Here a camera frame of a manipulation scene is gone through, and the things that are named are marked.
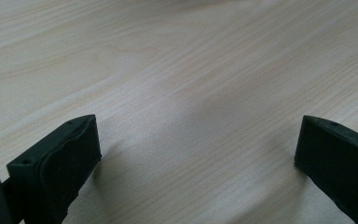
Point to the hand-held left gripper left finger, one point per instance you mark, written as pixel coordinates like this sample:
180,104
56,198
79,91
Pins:
56,168

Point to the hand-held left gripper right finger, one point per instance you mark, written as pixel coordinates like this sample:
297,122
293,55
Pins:
341,161

